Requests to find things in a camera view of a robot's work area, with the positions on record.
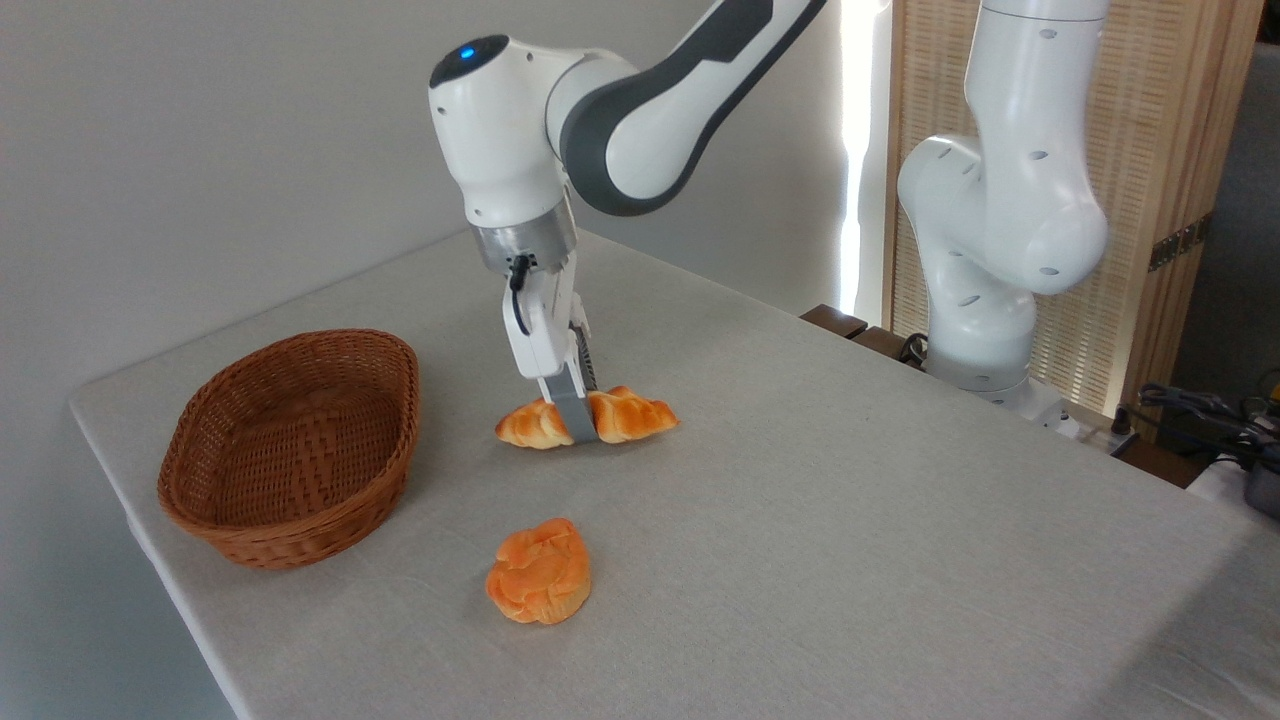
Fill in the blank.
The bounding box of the white power strip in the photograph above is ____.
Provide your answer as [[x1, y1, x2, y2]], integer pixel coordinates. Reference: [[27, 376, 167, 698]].
[[1075, 405, 1141, 459]]

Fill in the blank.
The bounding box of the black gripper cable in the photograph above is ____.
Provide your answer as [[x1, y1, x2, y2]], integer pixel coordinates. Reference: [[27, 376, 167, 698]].
[[507, 254, 535, 337]]

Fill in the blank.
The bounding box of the black screen hinge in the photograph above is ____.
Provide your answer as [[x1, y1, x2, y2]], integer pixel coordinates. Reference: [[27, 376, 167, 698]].
[[1148, 213, 1213, 273]]

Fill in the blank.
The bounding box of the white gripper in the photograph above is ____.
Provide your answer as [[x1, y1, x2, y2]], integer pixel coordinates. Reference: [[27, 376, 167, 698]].
[[500, 249, 600, 445]]

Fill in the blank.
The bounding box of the brown wicker basket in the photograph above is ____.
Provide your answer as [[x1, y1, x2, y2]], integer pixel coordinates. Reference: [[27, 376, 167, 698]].
[[157, 329, 421, 571]]

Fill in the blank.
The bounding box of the black cable bundle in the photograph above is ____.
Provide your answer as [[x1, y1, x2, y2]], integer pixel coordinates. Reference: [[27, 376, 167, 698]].
[[1138, 383, 1280, 471]]

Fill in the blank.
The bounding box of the dark brown wooden block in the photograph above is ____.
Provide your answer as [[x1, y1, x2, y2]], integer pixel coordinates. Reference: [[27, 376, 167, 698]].
[[850, 325, 926, 371], [800, 304, 869, 341]]

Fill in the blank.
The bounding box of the beige tablecloth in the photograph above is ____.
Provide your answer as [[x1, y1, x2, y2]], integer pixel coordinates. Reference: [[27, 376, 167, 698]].
[[68, 232, 1280, 720]]

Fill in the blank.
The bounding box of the long braided bread loaf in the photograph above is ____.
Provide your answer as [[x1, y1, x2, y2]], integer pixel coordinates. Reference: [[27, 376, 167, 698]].
[[495, 385, 680, 451]]

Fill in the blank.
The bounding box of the round orange bread roll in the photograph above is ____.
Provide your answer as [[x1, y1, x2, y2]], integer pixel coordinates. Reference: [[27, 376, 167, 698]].
[[486, 517, 593, 626]]

